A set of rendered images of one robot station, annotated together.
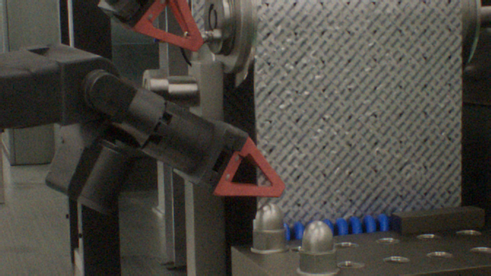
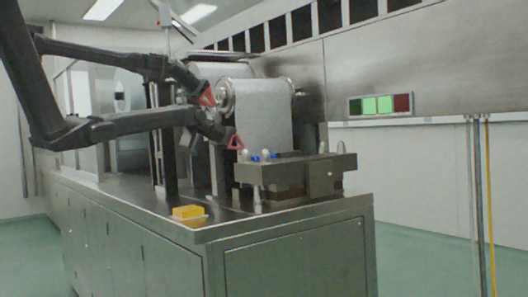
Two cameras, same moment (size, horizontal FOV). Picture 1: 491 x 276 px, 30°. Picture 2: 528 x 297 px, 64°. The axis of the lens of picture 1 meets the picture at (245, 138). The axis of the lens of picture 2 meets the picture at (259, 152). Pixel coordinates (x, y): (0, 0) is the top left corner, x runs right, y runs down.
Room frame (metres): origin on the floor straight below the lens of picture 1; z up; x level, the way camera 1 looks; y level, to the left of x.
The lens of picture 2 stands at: (-0.45, 0.30, 1.15)
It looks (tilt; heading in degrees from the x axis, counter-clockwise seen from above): 4 degrees down; 344
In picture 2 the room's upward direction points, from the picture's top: 4 degrees counter-clockwise
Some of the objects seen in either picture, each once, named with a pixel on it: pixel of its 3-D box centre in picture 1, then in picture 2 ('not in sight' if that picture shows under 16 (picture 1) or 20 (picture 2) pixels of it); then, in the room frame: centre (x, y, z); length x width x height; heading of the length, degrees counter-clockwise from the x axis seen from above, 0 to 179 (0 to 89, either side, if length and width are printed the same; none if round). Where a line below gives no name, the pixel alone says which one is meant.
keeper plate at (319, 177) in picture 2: not in sight; (320, 178); (0.77, -0.24, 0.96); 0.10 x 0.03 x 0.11; 108
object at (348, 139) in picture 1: (362, 149); (265, 134); (0.95, -0.12, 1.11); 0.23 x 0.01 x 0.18; 108
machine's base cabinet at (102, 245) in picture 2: not in sight; (160, 261); (1.89, 0.25, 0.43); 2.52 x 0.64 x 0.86; 18
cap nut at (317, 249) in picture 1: (318, 247); (265, 156); (0.76, -0.06, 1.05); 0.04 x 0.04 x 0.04
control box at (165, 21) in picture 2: not in sight; (163, 16); (1.51, 0.15, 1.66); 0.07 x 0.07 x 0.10; 85
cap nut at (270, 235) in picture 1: (269, 225); (246, 155); (0.85, -0.02, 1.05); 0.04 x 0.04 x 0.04
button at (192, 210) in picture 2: not in sight; (188, 211); (0.75, 0.18, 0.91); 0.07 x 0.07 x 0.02; 18
